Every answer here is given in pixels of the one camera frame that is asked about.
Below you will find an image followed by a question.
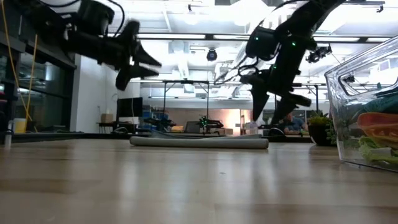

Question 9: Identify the black metal frame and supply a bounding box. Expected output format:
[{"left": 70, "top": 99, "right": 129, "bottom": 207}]
[
  {"left": 292, "top": 82, "right": 320, "bottom": 113},
  {"left": 163, "top": 80, "right": 210, "bottom": 125}
]

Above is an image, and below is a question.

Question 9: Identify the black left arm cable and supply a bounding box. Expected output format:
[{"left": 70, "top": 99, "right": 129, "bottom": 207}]
[{"left": 107, "top": 0, "right": 126, "bottom": 37}]

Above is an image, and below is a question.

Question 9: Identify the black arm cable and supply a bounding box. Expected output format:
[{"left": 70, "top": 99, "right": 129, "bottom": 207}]
[
  {"left": 107, "top": 0, "right": 126, "bottom": 37},
  {"left": 213, "top": 60, "right": 261, "bottom": 85}
]

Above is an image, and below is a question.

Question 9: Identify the black monitor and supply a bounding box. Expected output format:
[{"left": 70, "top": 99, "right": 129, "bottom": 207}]
[{"left": 116, "top": 96, "right": 144, "bottom": 118}]

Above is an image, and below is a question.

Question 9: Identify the grey microfiber towel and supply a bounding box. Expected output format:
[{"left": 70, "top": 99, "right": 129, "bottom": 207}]
[{"left": 129, "top": 129, "right": 270, "bottom": 150}]

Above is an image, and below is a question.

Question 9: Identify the green microfiber towel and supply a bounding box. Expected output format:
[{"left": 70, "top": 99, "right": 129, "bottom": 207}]
[{"left": 359, "top": 135, "right": 398, "bottom": 165}]

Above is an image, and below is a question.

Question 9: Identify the person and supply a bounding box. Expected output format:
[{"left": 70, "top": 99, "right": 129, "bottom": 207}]
[{"left": 281, "top": 111, "right": 308, "bottom": 136}]

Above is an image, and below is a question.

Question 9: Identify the long yellow cable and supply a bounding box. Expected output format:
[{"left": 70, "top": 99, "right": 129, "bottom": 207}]
[{"left": 0, "top": 0, "right": 34, "bottom": 122}]

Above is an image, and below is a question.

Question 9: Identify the yellow bucket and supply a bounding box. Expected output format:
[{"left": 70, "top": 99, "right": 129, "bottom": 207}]
[{"left": 12, "top": 118, "right": 27, "bottom": 134}]

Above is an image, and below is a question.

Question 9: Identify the black ceiling light track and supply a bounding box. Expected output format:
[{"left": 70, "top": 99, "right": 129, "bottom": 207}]
[{"left": 107, "top": 30, "right": 392, "bottom": 44}]

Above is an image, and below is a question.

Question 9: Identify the black ceiling camera cluster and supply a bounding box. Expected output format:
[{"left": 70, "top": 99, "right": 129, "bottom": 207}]
[{"left": 306, "top": 45, "right": 333, "bottom": 65}]

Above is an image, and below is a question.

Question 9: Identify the orange microfiber towel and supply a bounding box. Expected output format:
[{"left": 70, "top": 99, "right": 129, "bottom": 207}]
[{"left": 356, "top": 111, "right": 398, "bottom": 147}]

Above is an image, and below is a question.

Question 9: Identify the beige box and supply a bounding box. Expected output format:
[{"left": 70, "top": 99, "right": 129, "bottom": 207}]
[{"left": 214, "top": 127, "right": 234, "bottom": 136}]

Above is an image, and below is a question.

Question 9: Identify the short yellow cable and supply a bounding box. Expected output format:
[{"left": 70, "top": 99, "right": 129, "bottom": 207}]
[{"left": 25, "top": 34, "right": 39, "bottom": 121}]

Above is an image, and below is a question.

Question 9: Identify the blue storage rack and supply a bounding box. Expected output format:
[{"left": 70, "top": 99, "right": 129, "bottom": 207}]
[{"left": 141, "top": 105, "right": 159, "bottom": 131}]

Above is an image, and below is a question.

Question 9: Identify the clear plastic bin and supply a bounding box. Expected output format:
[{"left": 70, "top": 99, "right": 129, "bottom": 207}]
[{"left": 324, "top": 35, "right": 398, "bottom": 173}]

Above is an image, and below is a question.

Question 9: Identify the grey box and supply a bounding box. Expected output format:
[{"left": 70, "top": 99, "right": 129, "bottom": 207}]
[{"left": 185, "top": 120, "right": 200, "bottom": 134}]

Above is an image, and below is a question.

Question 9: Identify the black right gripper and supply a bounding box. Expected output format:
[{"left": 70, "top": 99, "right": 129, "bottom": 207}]
[{"left": 239, "top": 70, "right": 312, "bottom": 125}]

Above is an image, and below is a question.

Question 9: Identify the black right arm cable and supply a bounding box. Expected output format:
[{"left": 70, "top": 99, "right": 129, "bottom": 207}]
[{"left": 213, "top": 60, "right": 261, "bottom": 85}]

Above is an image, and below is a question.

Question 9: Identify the potted green plant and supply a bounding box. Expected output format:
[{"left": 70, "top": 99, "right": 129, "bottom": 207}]
[{"left": 307, "top": 110, "right": 338, "bottom": 147}]

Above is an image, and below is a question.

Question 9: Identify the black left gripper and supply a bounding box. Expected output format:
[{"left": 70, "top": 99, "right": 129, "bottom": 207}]
[{"left": 67, "top": 21, "right": 162, "bottom": 91}]

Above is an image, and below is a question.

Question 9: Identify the teal microfiber towel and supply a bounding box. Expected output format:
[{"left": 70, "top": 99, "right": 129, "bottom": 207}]
[{"left": 351, "top": 88, "right": 398, "bottom": 114}]

